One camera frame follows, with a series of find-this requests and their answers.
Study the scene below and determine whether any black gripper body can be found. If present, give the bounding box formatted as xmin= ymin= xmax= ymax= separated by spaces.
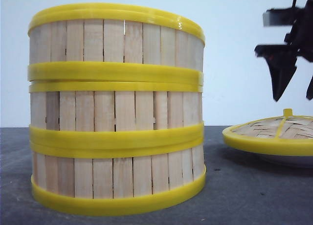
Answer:
xmin=253 ymin=0 xmax=313 ymax=64

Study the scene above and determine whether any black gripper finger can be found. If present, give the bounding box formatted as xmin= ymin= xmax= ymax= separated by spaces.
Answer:
xmin=306 ymin=77 xmax=313 ymax=100
xmin=266 ymin=56 xmax=297 ymax=101

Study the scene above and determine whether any woven bamboo steamer lid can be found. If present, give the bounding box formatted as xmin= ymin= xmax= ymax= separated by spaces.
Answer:
xmin=222 ymin=109 xmax=313 ymax=157

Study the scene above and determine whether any white plate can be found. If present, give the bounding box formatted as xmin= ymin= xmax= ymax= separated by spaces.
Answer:
xmin=235 ymin=150 xmax=313 ymax=168

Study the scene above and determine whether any front bamboo steamer basket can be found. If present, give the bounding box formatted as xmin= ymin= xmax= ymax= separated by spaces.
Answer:
xmin=31 ymin=139 xmax=206 ymax=216

